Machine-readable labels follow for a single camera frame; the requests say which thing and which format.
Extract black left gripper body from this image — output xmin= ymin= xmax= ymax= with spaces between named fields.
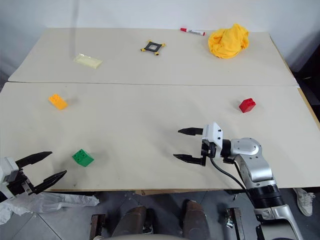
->
xmin=8 ymin=168 xmax=35 ymax=196

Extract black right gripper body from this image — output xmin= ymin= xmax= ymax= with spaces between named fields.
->
xmin=200 ymin=139 xmax=219 ymax=167

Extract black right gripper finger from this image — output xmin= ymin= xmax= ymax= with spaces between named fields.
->
xmin=177 ymin=127 xmax=205 ymax=137
xmin=172 ymin=153 xmax=207 ymax=167

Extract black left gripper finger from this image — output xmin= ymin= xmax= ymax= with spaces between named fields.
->
xmin=15 ymin=150 xmax=54 ymax=169
xmin=31 ymin=170 xmax=68 ymax=195

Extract white plastic bag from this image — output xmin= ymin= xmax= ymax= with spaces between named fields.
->
xmin=0 ymin=191 xmax=100 ymax=225

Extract green toy brick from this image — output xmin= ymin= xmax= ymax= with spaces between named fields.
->
xmin=71 ymin=148 xmax=95 ymax=167

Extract beige paper table sheet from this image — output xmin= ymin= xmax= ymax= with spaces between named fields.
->
xmin=7 ymin=26 xmax=301 ymax=88
xmin=0 ymin=81 xmax=320 ymax=193

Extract red toy brick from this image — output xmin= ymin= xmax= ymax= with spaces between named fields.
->
xmin=238 ymin=97 xmax=257 ymax=114

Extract orange toy brick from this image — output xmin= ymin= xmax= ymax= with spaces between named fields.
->
xmin=47 ymin=93 xmax=69 ymax=111

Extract dark brown rounded shape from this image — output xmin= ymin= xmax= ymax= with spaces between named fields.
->
xmin=111 ymin=205 xmax=149 ymax=239
xmin=181 ymin=199 xmax=210 ymax=240

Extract crumpled yellow cloth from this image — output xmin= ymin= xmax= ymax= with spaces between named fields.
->
xmin=207 ymin=23 xmax=250 ymax=60

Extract red whiteboard marker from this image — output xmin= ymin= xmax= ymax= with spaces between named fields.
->
xmin=179 ymin=27 xmax=207 ymax=37

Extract white sneaker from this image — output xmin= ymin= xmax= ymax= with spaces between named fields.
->
xmin=292 ymin=187 xmax=316 ymax=217

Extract pale clear plastic packet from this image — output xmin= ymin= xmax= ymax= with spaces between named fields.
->
xmin=72 ymin=52 xmax=104 ymax=70

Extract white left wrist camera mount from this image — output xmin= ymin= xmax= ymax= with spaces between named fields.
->
xmin=0 ymin=156 xmax=20 ymax=201

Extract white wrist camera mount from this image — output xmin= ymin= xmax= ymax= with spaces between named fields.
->
xmin=202 ymin=122 xmax=225 ymax=161
xmin=0 ymin=156 xmax=20 ymax=201

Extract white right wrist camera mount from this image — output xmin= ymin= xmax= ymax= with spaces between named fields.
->
xmin=202 ymin=122 xmax=225 ymax=161

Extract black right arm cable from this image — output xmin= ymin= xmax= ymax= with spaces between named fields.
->
xmin=209 ymin=149 xmax=255 ymax=201

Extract black square frame yellow corners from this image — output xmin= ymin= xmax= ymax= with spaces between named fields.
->
xmin=139 ymin=39 xmax=167 ymax=57

